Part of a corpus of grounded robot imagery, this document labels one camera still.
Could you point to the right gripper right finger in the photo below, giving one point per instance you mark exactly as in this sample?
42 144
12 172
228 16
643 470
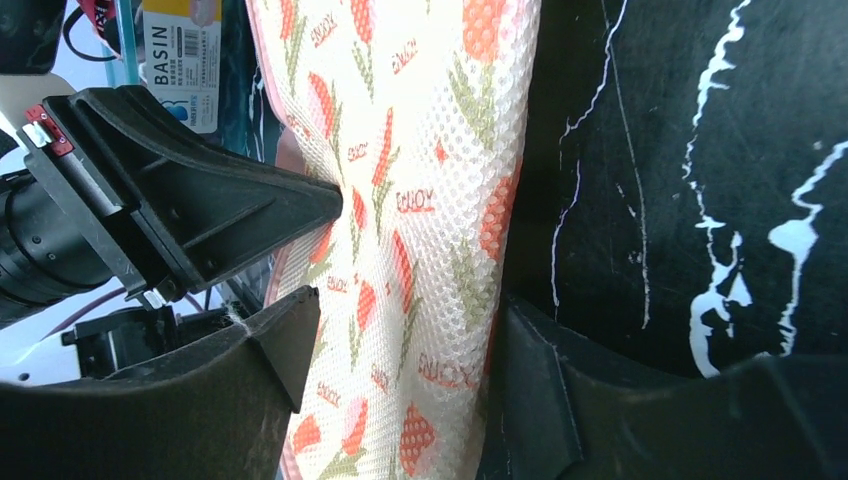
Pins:
564 407

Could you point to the teal plastic bin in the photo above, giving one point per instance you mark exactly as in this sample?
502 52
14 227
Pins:
197 58

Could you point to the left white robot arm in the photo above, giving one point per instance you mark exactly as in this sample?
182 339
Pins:
100 347

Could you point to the strawberry print mesh laundry bag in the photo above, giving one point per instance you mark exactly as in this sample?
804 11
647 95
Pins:
417 111

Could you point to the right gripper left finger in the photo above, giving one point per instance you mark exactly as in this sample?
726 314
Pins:
217 408

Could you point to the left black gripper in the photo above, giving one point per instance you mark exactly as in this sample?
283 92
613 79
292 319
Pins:
114 186

